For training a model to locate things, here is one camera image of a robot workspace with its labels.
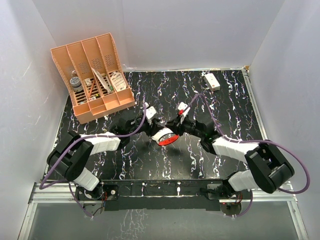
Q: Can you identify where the peach plastic desk organizer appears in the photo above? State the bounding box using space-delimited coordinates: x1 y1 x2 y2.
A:
50 33 136 124

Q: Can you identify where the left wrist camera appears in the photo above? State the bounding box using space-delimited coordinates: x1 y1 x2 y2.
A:
144 102 158 125

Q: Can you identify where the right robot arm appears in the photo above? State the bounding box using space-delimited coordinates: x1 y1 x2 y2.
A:
165 116 295 199

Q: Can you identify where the white paper packet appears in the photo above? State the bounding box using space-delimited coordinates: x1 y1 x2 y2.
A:
91 67 113 94

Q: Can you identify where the small white card box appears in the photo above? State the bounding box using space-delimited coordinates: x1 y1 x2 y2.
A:
84 78 92 87

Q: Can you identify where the grey round jar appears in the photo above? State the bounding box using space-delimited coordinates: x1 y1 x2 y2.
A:
69 76 83 93

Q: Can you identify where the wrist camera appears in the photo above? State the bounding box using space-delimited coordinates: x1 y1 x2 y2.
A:
176 102 191 124
144 102 158 125

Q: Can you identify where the white labelled pouch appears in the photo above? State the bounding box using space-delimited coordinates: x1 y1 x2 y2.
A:
110 71 128 92

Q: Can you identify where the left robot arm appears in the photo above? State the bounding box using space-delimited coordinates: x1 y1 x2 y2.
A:
46 107 173 200

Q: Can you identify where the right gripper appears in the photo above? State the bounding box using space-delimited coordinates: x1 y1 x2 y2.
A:
165 114 204 139

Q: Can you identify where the orange pencil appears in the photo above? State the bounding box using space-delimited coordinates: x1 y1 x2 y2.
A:
88 79 96 98

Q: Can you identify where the white box red label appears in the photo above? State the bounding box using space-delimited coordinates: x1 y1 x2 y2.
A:
203 73 221 92

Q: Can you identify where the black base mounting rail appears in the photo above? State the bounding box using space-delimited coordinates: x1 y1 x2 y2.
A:
75 179 251 213

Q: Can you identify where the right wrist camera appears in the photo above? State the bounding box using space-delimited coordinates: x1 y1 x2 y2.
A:
176 102 191 124

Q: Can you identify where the red black keyring holder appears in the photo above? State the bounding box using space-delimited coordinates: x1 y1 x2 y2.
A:
151 127 179 146

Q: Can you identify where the aluminium frame rail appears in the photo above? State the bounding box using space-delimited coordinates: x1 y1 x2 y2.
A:
242 67 278 166

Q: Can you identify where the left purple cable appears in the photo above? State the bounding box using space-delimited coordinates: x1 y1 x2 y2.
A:
39 102 148 219

